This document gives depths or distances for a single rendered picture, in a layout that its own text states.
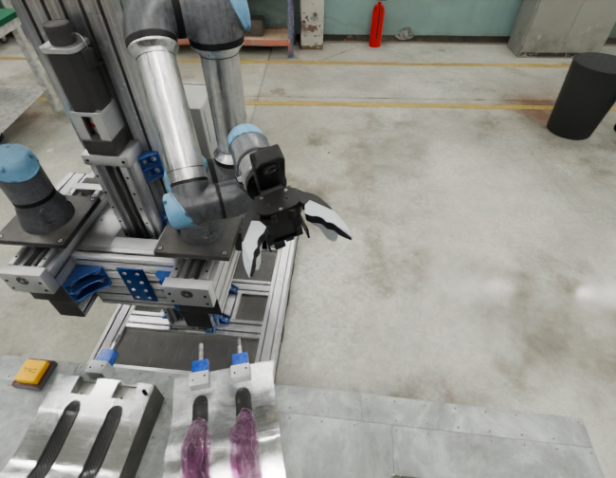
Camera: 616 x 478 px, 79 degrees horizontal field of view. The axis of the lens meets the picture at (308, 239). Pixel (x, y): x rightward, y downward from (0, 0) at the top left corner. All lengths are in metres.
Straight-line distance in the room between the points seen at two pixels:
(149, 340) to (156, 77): 1.43
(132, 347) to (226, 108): 1.37
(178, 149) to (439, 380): 1.71
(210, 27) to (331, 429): 0.97
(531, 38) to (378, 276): 4.25
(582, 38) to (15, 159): 5.95
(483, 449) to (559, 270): 1.86
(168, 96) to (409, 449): 0.97
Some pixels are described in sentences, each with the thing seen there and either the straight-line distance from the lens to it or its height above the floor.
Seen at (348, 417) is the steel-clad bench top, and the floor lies 0.80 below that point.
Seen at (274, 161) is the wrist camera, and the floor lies 1.54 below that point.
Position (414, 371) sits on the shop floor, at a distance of 2.09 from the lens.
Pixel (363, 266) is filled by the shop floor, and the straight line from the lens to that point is 2.41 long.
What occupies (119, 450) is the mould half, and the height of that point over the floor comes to 0.88.
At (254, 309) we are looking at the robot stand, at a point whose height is 0.21.
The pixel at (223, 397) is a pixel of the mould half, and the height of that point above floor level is 0.86.
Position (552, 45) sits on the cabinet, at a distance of 6.08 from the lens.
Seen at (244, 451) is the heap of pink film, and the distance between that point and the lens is 0.96.
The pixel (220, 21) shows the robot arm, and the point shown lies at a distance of 0.86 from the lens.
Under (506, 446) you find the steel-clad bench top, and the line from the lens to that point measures 1.18.
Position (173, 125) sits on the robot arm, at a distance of 0.78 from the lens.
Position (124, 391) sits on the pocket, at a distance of 1.15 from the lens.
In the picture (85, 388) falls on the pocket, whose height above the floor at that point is 0.86.
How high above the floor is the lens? 1.83
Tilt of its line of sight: 46 degrees down
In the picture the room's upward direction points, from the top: straight up
